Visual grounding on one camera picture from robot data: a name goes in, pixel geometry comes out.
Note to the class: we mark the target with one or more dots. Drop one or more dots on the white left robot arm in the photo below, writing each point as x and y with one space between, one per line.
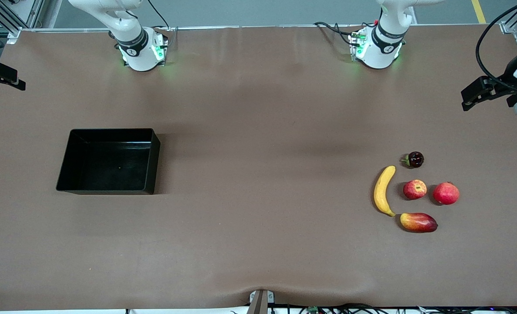
378 52

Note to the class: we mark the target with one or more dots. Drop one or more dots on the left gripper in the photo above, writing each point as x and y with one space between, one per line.
508 71

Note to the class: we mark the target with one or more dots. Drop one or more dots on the aluminium frame beside right arm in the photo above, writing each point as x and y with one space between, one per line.
9 24

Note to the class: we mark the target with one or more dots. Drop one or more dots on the small green circuit board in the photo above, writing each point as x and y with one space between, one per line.
313 309

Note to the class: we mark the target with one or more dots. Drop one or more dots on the red pomegranate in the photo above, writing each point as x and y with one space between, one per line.
446 194

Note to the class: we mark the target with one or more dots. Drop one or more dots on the silver table edge rail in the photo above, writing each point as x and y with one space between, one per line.
284 26

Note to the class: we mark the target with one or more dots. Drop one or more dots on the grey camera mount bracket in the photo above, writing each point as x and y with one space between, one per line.
258 305

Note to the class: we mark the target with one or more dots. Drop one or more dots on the yellow banana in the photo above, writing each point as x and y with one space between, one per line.
380 192

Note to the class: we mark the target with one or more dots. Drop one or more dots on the red yellow apple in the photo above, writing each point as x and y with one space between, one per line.
415 190

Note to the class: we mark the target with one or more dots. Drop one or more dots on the dark purple mangosteen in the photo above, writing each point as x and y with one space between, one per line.
415 159

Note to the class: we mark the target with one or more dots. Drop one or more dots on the black plastic box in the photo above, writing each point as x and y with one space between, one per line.
110 165

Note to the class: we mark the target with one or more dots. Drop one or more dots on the brown table mat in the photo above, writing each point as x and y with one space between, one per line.
258 244

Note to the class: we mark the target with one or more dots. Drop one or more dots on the red yellow mango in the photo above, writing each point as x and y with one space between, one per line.
417 222

